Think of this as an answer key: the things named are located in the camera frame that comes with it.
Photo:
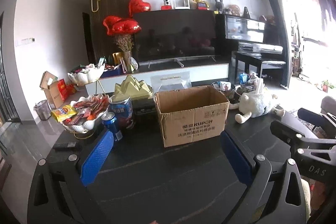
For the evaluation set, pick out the white shell snack tray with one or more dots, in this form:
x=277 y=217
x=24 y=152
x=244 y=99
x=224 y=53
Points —
x=81 y=117

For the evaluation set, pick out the black remote control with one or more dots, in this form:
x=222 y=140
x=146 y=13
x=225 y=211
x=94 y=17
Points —
x=72 y=145

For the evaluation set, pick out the clear bag of nuts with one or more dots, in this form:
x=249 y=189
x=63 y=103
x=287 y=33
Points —
x=173 y=81

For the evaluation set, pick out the blue soda can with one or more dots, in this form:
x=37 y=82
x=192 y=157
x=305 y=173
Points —
x=110 y=122

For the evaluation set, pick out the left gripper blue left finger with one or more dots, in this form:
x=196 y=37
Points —
x=96 y=158

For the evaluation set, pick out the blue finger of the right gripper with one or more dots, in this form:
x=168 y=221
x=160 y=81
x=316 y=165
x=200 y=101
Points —
x=318 y=120
x=285 y=133

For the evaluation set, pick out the blue chocolate canister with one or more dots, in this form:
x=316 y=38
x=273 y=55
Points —
x=121 y=106

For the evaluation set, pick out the black television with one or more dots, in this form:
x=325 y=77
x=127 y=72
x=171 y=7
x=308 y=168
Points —
x=174 y=33

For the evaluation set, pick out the upper white shell tray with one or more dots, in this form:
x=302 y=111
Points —
x=91 y=73

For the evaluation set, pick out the dried flower vase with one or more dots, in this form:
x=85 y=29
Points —
x=125 y=43

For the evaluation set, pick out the white tv cabinet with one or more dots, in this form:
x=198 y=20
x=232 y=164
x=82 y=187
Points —
x=197 y=74

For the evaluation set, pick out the red heart balloons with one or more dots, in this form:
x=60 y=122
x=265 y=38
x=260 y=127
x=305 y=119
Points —
x=116 y=25

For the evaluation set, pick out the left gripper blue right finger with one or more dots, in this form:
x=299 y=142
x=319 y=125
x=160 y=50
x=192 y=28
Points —
x=238 y=157

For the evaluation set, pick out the black upright piano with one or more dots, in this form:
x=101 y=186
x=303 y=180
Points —
x=238 y=34

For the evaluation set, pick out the brown cardboard box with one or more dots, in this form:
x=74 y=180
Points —
x=189 y=115

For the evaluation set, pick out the piano bench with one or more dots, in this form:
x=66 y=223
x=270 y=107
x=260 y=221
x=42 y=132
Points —
x=259 y=62

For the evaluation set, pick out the white plush toy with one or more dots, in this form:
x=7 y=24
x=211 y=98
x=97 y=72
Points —
x=254 y=104

